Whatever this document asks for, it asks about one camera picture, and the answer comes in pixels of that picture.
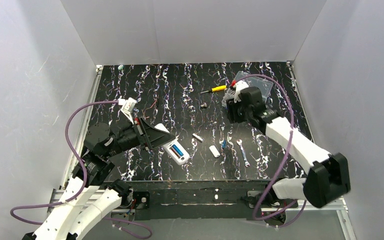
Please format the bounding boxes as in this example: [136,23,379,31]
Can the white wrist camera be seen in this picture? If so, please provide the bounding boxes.
[117,97,137,124]
[229,80,249,103]

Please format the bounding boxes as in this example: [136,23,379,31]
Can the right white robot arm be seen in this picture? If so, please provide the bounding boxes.
[222,86,351,208]

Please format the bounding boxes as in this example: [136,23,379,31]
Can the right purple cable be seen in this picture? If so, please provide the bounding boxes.
[241,74,307,229]

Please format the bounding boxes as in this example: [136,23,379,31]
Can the silver wrench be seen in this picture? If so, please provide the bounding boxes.
[236,139,251,168]

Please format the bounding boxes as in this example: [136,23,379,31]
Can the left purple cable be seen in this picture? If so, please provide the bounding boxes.
[9,99,153,240]

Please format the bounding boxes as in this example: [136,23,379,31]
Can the yellow handled screwdriver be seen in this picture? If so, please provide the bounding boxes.
[201,85,227,94]

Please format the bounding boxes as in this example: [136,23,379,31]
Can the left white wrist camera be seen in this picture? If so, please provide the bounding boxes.
[117,97,137,124]

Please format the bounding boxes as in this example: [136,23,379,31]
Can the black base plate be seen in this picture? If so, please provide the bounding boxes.
[100,179,304,222]

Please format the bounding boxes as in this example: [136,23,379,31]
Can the copper wire scraps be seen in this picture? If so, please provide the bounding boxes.
[142,96,160,119]

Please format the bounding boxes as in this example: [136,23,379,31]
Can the white remote control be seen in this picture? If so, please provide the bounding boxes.
[162,136,190,166]

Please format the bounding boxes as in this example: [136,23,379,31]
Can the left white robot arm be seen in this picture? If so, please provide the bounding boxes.
[23,117,178,240]

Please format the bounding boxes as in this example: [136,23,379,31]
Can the silver battery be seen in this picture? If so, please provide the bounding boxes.
[192,133,204,143]

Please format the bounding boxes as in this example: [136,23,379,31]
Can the aluminium frame rail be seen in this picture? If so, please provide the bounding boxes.
[41,65,104,240]

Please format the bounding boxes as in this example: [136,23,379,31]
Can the purple cable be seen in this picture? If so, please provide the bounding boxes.
[241,74,307,229]
[9,99,153,240]

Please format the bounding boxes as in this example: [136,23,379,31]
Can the white battery cover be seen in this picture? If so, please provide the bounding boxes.
[209,145,221,158]

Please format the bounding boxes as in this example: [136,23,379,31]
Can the clear plastic screw box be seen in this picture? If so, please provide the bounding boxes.
[221,71,274,109]

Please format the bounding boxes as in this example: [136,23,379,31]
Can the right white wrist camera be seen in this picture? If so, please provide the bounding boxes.
[229,80,249,103]

